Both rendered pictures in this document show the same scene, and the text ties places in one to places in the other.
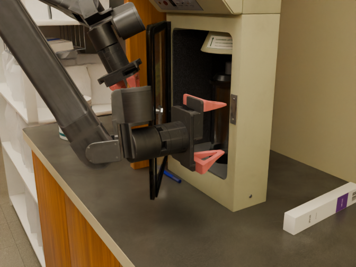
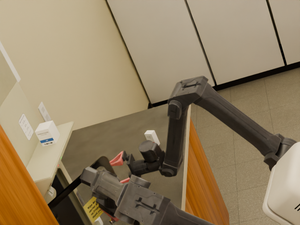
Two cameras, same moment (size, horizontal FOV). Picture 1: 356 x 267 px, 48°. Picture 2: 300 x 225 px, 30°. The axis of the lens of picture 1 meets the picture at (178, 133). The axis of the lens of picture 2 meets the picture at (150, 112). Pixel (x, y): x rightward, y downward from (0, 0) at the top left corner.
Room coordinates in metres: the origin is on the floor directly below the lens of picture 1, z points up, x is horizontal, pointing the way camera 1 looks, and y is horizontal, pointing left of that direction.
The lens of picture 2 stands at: (1.78, 1.43, 2.30)
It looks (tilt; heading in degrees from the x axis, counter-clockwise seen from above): 27 degrees down; 228
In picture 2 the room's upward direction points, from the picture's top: 23 degrees counter-clockwise
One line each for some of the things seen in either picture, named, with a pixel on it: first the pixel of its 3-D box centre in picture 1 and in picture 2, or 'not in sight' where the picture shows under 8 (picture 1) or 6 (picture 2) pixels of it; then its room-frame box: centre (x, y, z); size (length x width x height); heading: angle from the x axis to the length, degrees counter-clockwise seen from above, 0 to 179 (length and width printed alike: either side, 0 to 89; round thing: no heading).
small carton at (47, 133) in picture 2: not in sight; (47, 133); (0.93, -0.03, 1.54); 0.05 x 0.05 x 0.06; 28
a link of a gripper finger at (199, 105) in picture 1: (204, 114); (118, 164); (0.71, -0.05, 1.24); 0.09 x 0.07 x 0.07; 122
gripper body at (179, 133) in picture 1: (171, 138); (139, 167); (0.68, 0.01, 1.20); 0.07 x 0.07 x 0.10; 32
